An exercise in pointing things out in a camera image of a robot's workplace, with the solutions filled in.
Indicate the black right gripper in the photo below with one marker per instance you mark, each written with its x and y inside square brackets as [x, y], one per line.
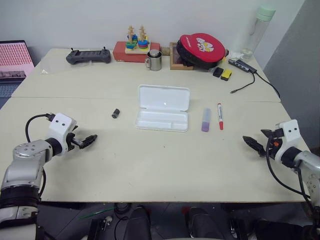
[274, 143]

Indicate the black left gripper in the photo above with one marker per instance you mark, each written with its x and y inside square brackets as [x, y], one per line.
[73, 143]

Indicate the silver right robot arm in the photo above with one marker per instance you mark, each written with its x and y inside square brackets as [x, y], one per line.
[308, 161]

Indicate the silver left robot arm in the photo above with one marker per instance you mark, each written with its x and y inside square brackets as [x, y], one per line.
[23, 161]

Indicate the clear tube with purple cap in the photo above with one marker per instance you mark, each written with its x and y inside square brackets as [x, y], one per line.
[206, 120]

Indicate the white plastic case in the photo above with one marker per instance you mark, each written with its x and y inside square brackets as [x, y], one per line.
[162, 110]

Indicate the red round pouch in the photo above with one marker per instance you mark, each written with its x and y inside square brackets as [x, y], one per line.
[200, 50]

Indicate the small black cylinder cap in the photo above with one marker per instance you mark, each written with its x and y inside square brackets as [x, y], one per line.
[115, 113]

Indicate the red and white marker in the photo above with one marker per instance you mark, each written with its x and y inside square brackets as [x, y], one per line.
[220, 116]

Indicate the thin green stick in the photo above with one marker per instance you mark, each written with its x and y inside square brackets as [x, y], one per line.
[97, 213]

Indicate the yellow black eraser block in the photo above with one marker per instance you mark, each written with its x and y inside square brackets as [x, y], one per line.
[226, 74]

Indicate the grey USB hub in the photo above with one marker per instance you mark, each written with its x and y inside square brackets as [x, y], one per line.
[242, 65]

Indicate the clear plastic film piece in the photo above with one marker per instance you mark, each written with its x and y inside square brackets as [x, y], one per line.
[44, 71]

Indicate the dark grey remote controller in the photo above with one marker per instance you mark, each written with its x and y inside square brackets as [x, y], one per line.
[87, 56]

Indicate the red cardboard box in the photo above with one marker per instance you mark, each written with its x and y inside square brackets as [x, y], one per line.
[120, 53]

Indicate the dark rounded shape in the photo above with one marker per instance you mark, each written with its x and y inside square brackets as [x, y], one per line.
[203, 222]
[140, 222]

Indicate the stainless steel lidded mug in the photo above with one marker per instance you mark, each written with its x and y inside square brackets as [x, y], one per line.
[155, 60]

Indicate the clear bottle green lid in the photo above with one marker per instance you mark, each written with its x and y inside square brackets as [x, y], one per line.
[258, 32]

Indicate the open laptop pink screen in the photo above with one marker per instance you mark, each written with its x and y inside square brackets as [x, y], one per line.
[13, 60]

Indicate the brown wooden box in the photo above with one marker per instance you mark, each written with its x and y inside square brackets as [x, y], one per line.
[175, 65]

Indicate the small brown twine roll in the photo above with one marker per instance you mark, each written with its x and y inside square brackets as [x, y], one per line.
[165, 50]

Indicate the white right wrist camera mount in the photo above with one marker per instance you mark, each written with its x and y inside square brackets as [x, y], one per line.
[290, 133]

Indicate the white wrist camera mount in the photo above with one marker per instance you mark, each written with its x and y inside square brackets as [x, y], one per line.
[61, 122]
[290, 133]

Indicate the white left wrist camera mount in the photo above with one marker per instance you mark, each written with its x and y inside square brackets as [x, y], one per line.
[61, 122]

